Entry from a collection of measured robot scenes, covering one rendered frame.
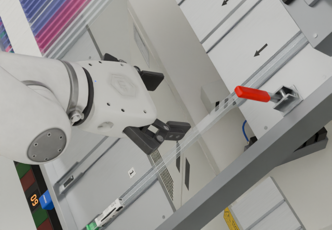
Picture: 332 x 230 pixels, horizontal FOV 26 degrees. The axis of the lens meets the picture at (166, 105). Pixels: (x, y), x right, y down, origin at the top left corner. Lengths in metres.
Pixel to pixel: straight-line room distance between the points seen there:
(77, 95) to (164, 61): 0.73
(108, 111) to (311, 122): 0.29
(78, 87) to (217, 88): 0.65
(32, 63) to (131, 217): 0.41
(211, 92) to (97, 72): 0.58
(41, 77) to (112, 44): 1.60
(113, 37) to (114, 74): 1.51
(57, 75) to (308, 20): 0.33
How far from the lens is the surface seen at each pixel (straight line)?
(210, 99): 1.45
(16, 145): 0.75
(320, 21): 0.94
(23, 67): 0.83
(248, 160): 1.02
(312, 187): 1.42
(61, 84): 0.84
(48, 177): 1.29
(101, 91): 0.89
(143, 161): 1.16
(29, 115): 0.74
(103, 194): 1.21
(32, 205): 1.36
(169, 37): 1.61
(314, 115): 0.99
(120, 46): 2.42
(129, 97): 0.91
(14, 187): 2.15
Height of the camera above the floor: 1.83
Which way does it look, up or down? 54 degrees down
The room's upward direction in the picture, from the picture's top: straight up
